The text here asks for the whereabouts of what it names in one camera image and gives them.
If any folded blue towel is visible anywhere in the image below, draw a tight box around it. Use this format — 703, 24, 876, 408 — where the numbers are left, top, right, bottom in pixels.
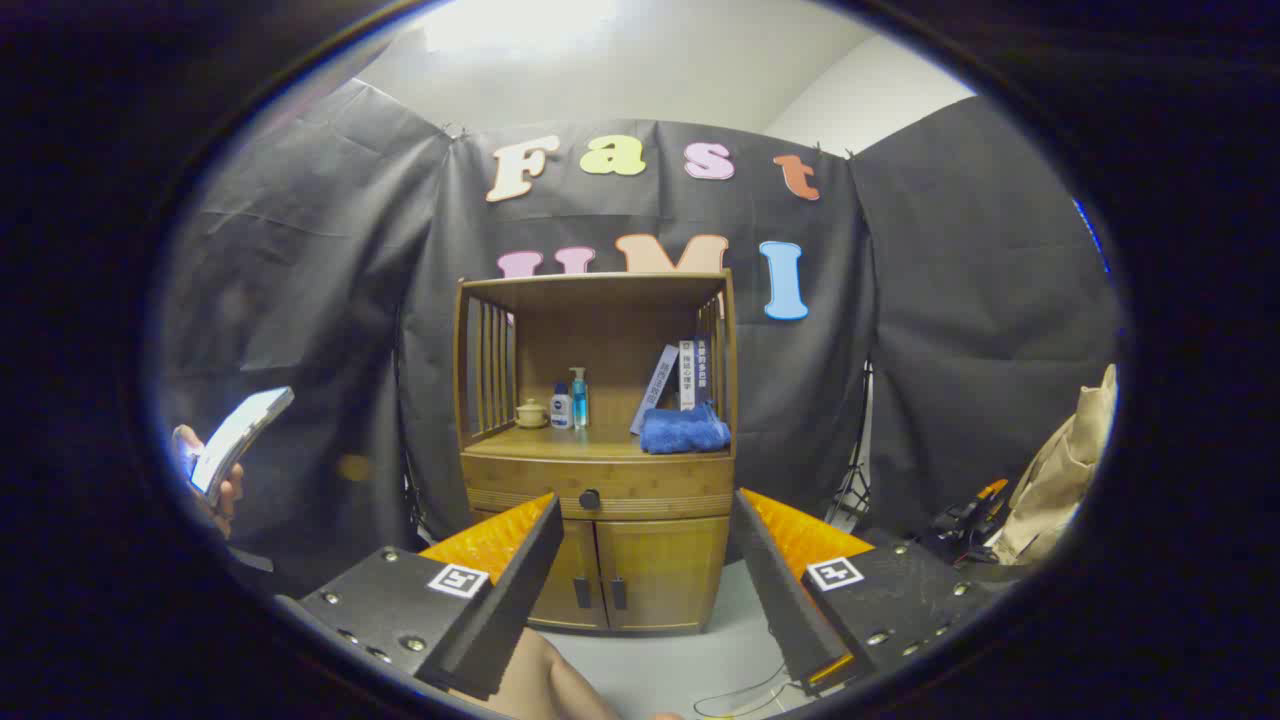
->
640, 402, 732, 456

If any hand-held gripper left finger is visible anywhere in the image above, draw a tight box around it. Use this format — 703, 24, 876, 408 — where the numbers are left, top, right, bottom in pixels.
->
275, 492, 565, 701

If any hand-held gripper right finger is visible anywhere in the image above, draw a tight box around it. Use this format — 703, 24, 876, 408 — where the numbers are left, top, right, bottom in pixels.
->
733, 488, 1001, 698

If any wooden cabinet door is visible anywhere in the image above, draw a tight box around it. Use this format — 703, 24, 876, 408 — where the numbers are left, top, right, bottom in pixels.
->
597, 516, 731, 634
527, 518, 601, 631

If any wooden cabinet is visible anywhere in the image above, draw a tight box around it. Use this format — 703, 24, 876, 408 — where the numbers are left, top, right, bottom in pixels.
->
452, 270, 741, 635

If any black backdrop cloth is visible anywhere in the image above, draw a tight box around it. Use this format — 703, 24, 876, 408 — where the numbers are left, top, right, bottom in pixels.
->
155, 80, 1121, 601

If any black light stand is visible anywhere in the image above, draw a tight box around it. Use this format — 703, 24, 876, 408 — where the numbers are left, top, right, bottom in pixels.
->
825, 365, 876, 531

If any thin floor cable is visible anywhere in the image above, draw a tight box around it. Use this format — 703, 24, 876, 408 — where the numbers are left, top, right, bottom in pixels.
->
693, 660, 801, 719

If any wooden countertop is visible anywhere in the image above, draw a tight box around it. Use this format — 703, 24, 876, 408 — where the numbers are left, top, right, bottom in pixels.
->
462, 422, 736, 463

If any grey leaning book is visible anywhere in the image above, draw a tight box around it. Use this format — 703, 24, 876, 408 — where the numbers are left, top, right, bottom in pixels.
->
630, 345, 681, 436

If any brown paper bag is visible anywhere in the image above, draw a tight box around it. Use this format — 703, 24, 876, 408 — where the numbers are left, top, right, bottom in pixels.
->
990, 365, 1118, 566

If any black and orange device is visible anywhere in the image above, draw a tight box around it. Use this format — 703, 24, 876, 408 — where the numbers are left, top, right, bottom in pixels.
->
925, 480, 1011, 561

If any person's leg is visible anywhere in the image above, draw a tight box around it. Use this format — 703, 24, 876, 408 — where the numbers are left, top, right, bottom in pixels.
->
455, 628, 621, 720

